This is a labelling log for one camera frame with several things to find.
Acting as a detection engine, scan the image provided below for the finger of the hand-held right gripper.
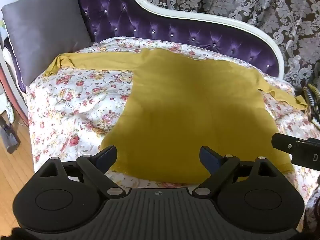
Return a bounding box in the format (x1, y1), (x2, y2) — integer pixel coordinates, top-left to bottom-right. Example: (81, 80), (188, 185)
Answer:
(271, 132), (312, 155)

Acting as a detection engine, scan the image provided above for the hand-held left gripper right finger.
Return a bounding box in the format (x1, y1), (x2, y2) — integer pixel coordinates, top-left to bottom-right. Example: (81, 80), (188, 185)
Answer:
(192, 146), (279, 197)

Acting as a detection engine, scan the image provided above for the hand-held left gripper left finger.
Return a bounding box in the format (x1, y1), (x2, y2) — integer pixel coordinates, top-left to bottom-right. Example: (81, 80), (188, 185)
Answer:
(37, 145), (126, 198)

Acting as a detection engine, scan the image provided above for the mustard yellow long-sleeved shirt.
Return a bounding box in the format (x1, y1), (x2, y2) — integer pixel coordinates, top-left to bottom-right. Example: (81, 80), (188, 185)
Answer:
(43, 48), (308, 184)

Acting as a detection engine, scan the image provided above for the striped knitted cloth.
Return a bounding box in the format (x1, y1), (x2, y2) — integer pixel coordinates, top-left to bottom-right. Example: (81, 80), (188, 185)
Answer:
(301, 82), (320, 125)

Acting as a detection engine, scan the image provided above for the floral bedspread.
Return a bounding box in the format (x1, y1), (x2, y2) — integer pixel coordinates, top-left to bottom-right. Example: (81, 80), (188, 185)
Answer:
(25, 36), (320, 230)

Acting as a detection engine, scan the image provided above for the stick vacuum cleaner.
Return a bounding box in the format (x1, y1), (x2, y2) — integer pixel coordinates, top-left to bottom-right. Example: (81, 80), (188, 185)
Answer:
(0, 110), (21, 154)

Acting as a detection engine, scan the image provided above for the purple tufted sofa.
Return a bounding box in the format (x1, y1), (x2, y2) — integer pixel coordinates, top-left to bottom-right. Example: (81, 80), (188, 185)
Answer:
(15, 0), (284, 93)

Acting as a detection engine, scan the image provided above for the grey cushion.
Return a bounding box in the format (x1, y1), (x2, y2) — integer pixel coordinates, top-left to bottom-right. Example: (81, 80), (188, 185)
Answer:
(1, 0), (93, 85)

